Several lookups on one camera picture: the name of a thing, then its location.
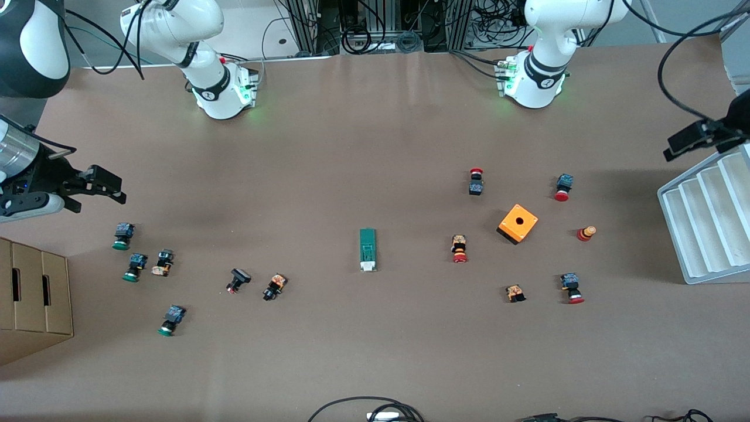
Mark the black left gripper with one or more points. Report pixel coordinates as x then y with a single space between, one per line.
739 119

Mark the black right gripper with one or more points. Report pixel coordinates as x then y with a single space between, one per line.
48 174

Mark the green load switch white lever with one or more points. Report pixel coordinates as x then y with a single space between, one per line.
368 246

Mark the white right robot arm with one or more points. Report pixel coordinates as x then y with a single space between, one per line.
217 99

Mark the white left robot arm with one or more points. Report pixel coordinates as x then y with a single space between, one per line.
539 88

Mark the green pushbutton blue block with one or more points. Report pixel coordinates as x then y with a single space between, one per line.
136 265
173 316
123 233

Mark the white ribbed plastic tray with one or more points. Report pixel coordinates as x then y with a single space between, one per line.
703 234

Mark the black pushbutton orange block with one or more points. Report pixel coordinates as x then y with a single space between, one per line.
275 286
162 264

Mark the brown cardboard box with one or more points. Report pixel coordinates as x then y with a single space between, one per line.
32 316

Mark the red pushbutton blue block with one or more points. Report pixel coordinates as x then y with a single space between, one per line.
563 184
570 284

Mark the red yellow mushroom button head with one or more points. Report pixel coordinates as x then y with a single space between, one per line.
586 233

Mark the black square head pushbutton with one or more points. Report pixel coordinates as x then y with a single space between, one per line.
239 276

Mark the red pushbutton black block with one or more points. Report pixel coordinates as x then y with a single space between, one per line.
476 186

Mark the small orange contact block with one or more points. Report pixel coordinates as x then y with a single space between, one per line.
515 292

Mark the red pushbutton orange block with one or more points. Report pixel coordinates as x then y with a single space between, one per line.
459 246

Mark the aluminium profile rack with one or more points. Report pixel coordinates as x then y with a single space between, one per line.
304 23

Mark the white plug adapter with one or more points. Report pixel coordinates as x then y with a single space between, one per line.
384 417

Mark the grey aluminium frame bar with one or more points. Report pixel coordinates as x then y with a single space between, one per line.
732 17

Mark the orange button enclosure box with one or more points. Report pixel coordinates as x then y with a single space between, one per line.
518 225

